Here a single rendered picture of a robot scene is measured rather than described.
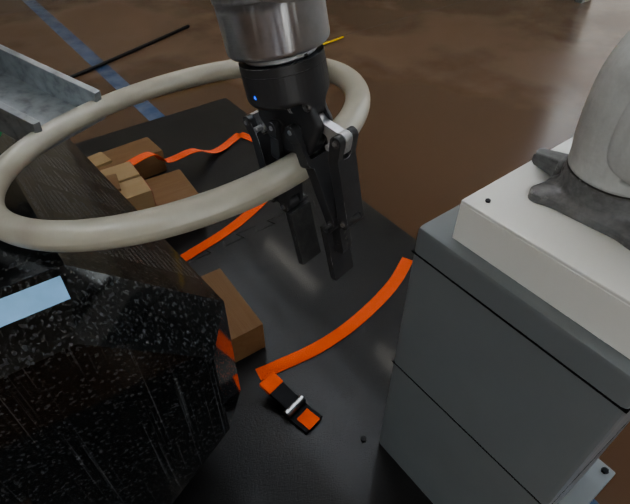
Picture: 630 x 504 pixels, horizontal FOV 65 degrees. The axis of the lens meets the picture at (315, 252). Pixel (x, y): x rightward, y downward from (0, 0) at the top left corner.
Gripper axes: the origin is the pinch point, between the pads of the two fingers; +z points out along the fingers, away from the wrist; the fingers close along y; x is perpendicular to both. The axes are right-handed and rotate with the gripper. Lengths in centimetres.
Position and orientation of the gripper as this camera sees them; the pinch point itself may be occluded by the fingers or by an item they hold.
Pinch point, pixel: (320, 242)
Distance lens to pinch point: 54.5
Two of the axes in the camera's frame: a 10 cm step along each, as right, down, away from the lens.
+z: 1.8, 7.9, 5.9
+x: -6.9, 5.3, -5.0
